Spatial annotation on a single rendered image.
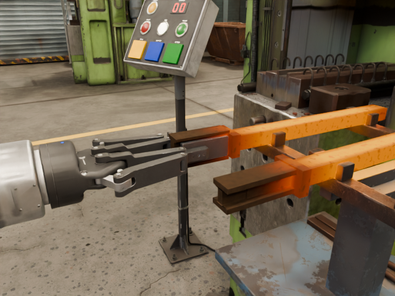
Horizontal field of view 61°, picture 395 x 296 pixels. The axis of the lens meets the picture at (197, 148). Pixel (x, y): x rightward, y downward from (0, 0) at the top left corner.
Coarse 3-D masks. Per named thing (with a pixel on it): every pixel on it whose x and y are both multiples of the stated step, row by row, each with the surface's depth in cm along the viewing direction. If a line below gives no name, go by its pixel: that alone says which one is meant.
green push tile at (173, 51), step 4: (168, 44) 124; (172, 44) 123; (176, 44) 122; (180, 44) 121; (168, 48) 124; (172, 48) 122; (176, 48) 121; (180, 48) 120; (168, 52) 123; (172, 52) 122; (176, 52) 121; (180, 52) 120; (164, 56) 124; (168, 56) 123; (172, 56) 122; (176, 56) 120; (164, 60) 124; (168, 60) 122; (172, 60) 121; (176, 60) 120; (176, 64) 120
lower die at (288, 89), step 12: (264, 72) 102; (276, 72) 96; (300, 72) 91; (336, 72) 95; (348, 72) 95; (360, 72) 95; (372, 72) 95; (264, 84) 101; (276, 84) 95; (288, 84) 91; (300, 84) 86; (276, 96) 96; (288, 96) 91; (300, 96) 88; (372, 96) 99
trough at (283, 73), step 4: (364, 64) 106; (376, 64) 108; (380, 64) 108; (312, 68) 98; (316, 68) 98; (328, 68) 100; (280, 72) 94; (284, 72) 94; (288, 72) 95; (284, 76) 92
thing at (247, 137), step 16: (336, 112) 58; (352, 112) 58; (368, 112) 59; (384, 112) 61; (208, 128) 47; (224, 128) 47; (240, 128) 50; (256, 128) 50; (272, 128) 50; (288, 128) 51; (304, 128) 53; (320, 128) 54; (336, 128) 56; (176, 144) 44; (240, 144) 48; (256, 144) 49; (208, 160) 46
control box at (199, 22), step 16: (160, 0) 133; (176, 0) 128; (192, 0) 123; (208, 0) 120; (144, 16) 137; (160, 16) 131; (176, 16) 126; (192, 16) 121; (208, 16) 122; (176, 32) 124; (192, 32) 119; (208, 32) 124; (128, 48) 138; (192, 48) 120; (144, 64) 131; (160, 64) 125; (192, 64) 122
